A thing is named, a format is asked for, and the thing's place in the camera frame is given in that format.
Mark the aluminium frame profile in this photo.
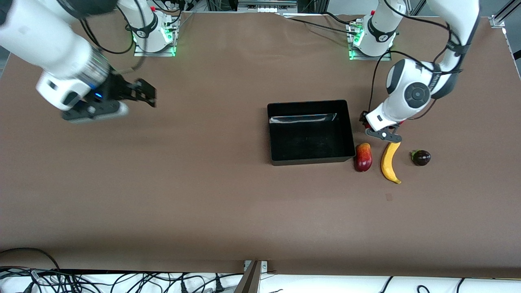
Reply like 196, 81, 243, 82
490, 0, 521, 29

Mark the dark grey camera pole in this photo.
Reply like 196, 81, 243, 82
234, 260, 261, 293

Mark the dark purple eggplant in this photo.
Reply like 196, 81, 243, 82
410, 149, 432, 167

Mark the red yellow mango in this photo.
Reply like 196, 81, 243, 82
353, 142, 373, 173

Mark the black rectangular plastic box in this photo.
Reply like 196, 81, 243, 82
267, 100, 357, 166

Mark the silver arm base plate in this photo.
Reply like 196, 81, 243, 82
134, 16, 177, 57
348, 20, 392, 61

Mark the yellow banana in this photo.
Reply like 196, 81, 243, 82
381, 140, 402, 184

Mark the brown table cover sheet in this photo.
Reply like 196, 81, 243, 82
0, 9, 521, 274

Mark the silver power strip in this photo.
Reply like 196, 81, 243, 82
238, 0, 298, 12

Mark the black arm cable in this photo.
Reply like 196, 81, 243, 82
110, 53, 147, 76
368, 51, 412, 115
79, 16, 135, 55

